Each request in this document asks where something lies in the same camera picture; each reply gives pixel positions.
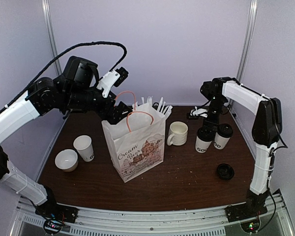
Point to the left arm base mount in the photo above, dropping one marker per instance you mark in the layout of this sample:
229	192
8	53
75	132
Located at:
56	217

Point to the bundle of wrapped white straws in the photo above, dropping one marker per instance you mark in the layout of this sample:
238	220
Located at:
158	106

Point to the white printed paper bag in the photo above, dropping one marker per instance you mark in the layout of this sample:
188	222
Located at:
136	144

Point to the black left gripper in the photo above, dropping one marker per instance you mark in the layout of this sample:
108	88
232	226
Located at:
115	117

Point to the cream ceramic mug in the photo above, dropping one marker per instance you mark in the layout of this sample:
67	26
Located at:
177	135

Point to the stack of black cup lids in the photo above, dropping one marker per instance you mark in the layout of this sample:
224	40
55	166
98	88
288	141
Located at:
225	171

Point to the white ceramic bowl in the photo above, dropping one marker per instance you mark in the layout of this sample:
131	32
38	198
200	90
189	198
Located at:
66	160

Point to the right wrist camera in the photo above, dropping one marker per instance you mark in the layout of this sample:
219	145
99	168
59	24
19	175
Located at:
196	113

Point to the black cup lid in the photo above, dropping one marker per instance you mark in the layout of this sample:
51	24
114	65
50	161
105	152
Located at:
225	130
206	135

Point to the single white paper cup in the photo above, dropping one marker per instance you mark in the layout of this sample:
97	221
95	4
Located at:
220	142

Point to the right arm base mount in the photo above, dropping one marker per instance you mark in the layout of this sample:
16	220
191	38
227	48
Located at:
249	220

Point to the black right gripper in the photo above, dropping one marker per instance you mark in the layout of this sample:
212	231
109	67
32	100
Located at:
209	126

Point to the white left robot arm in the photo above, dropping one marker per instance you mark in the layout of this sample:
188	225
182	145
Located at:
78	89

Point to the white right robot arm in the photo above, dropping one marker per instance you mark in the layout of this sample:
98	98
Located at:
266	130

